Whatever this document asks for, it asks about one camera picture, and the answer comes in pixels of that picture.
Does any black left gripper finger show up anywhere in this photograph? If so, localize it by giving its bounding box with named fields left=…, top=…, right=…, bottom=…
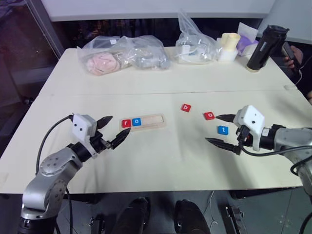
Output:
left=97, top=116, right=114, bottom=130
left=110, top=128, right=132, bottom=150

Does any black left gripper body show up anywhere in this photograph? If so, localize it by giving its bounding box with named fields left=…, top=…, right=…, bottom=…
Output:
left=89, top=130, right=116, bottom=157

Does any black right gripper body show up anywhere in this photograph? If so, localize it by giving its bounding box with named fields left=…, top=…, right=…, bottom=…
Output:
left=234, top=124, right=252, bottom=156

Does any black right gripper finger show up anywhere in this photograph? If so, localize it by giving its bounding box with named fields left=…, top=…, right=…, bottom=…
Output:
left=205, top=137, right=242, bottom=155
left=215, top=113, right=236, bottom=123

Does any wooden letter tray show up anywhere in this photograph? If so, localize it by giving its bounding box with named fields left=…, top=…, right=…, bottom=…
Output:
left=118, top=113, right=168, bottom=131

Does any person's bare hand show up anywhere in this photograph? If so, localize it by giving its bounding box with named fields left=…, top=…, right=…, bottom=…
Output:
left=283, top=45, right=304, bottom=69

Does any clear bag with pink plush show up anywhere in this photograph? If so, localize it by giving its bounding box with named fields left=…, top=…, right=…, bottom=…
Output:
left=77, top=35, right=134, bottom=77

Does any clear bag with grey parts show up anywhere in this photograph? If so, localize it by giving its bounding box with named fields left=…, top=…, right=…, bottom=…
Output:
left=119, top=35, right=172, bottom=72

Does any black travel tumbler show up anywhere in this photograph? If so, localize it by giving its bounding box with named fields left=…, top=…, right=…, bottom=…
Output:
left=246, top=24, right=291, bottom=73

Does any clear bag with white items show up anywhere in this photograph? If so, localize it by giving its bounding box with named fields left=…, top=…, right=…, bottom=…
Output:
left=175, top=8, right=218, bottom=65

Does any dark rounded shape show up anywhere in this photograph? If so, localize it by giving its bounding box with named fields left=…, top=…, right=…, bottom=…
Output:
left=116, top=196, right=151, bottom=234
left=174, top=199, right=205, bottom=234

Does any purple and white tissue box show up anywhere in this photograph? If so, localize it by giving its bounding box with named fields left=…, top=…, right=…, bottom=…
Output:
left=235, top=22, right=259, bottom=57

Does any black smartphone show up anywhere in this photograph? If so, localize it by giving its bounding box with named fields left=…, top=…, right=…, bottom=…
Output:
left=281, top=42, right=301, bottom=74

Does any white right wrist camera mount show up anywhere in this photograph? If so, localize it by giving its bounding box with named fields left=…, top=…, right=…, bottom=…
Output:
left=233, top=105, right=266, bottom=152

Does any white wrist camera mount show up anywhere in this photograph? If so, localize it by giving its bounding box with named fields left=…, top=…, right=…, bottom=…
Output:
left=71, top=113, right=98, bottom=159
left=233, top=105, right=266, bottom=152

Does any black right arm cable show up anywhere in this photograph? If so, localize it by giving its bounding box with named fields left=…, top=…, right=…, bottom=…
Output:
left=237, top=142, right=312, bottom=234

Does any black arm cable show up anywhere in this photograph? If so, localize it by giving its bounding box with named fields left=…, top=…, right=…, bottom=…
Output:
left=237, top=142, right=312, bottom=234
left=36, top=113, right=75, bottom=234

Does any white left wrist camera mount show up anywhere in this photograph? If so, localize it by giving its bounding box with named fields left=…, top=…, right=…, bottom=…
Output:
left=71, top=113, right=98, bottom=159

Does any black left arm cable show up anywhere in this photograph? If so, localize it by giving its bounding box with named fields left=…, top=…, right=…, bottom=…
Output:
left=36, top=113, right=75, bottom=234

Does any thin white hanging cable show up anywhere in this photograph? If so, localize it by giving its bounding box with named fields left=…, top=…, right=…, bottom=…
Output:
left=204, top=190, right=218, bottom=234

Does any black metal floor bracket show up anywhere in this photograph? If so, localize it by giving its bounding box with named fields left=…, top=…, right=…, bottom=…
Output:
left=224, top=205, right=247, bottom=234

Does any white charging cable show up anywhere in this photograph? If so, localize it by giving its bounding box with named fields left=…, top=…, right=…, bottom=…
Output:
left=283, top=69, right=303, bottom=90

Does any grey metal post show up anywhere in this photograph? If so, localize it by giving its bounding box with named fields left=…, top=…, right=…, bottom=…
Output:
left=25, top=0, right=66, bottom=59

